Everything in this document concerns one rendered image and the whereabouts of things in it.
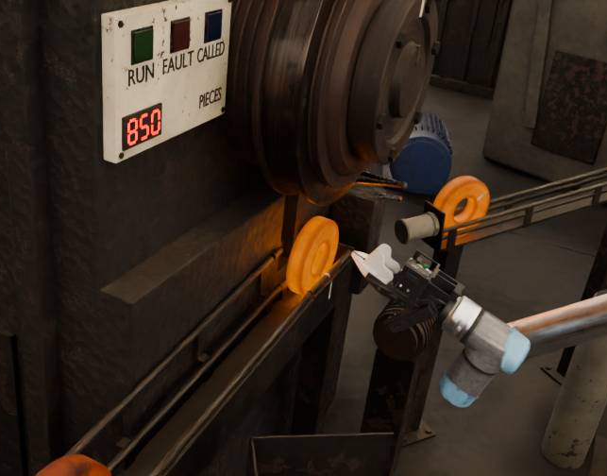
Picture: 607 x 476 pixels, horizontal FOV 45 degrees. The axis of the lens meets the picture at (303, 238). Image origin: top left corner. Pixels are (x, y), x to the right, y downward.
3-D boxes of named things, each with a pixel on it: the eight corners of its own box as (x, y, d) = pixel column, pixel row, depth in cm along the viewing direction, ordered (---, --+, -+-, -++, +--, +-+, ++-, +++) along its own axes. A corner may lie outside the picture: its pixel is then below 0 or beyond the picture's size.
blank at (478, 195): (442, 244, 184) (450, 250, 182) (422, 204, 174) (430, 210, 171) (488, 204, 185) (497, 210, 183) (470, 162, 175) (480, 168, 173)
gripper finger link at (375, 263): (362, 234, 138) (404, 262, 137) (349, 257, 141) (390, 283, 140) (356, 240, 136) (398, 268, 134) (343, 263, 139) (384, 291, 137)
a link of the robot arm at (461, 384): (481, 390, 148) (511, 353, 142) (463, 417, 139) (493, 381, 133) (449, 365, 150) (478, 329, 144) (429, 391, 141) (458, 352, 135)
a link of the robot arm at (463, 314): (464, 328, 141) (453, 349, 134) (445, 314, 141) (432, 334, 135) (485, 300, 137) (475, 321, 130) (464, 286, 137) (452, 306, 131)
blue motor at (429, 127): (380, 199, 349) (393, 130, 333) (381, 156, 399) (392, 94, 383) (445, 209, 348) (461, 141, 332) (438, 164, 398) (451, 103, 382)
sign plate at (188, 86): (103, 160, 92) (100, 13, 84) (213, 110, 113) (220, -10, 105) (117, 164, 91) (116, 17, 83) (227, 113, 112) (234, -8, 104)
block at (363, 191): (316, 282, 168) (329, 187, 157) (330, 268, 174) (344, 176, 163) (359, 297, 164) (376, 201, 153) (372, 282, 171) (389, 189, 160)
